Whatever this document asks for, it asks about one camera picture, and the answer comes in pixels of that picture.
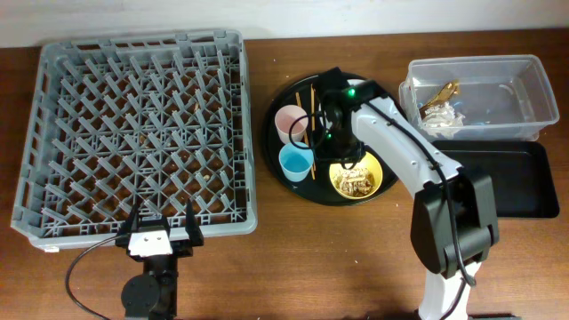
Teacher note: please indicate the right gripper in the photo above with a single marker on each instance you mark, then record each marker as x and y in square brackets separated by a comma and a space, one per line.
[354, 153]

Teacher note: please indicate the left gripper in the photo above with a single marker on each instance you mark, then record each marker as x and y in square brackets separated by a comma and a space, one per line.
[183, 247]

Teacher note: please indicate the blue plastic cup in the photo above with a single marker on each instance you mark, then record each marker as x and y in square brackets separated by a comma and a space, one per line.
[296, 161]

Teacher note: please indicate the food scraps and rice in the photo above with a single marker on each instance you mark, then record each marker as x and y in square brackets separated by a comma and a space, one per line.
[355, 183]

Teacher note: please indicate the yellow bowl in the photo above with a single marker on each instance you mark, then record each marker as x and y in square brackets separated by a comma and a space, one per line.
[369, 162]

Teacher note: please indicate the pink plastic cup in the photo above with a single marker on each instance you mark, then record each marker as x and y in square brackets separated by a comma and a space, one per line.
[290, 120]

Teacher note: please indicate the wooden chopstick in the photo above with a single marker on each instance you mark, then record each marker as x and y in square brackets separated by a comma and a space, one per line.
[313, 126]
[305, 137]

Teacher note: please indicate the brown gold snack wrapper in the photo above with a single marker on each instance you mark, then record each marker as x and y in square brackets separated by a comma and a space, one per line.
[444, 95]

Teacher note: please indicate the white tissue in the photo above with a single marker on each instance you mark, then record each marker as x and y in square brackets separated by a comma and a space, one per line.
[442, 121]

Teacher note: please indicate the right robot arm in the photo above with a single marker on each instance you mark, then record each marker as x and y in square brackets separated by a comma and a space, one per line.
[454, 222]

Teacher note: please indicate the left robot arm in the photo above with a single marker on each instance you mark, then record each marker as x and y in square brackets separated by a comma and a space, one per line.
[153, 293]

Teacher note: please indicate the grey plastic dishwasher rack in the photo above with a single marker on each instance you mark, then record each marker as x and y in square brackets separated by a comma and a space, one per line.
[160, 124]

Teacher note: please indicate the round black serving tray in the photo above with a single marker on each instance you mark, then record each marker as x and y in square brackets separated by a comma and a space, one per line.
[319, 190]

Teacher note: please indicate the clear plastic bin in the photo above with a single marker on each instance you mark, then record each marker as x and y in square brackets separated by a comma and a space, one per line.
[502, 97]

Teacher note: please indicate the black rectangular tray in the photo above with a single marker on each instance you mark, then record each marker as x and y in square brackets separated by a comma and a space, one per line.
[520, 171]

